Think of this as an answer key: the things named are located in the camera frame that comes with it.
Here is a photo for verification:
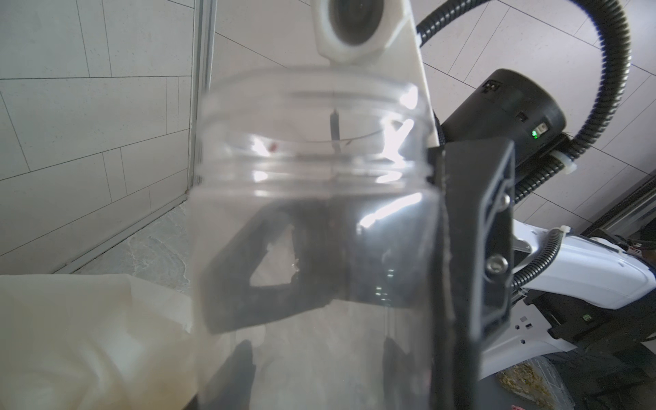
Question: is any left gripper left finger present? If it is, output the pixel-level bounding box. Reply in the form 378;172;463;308
184;340;256;410

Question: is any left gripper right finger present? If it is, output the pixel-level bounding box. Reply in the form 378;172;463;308
382;337;434;409

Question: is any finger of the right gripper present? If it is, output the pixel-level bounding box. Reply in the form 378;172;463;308
200;200;347;335
430;138;515;409

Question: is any small frosted lid jar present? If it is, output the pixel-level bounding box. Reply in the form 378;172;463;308
188;67;441;409

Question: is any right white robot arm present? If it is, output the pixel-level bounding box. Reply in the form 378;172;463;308
191;68;655;409

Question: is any white trash bag liner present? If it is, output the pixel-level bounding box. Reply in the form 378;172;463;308
1;274;197;409

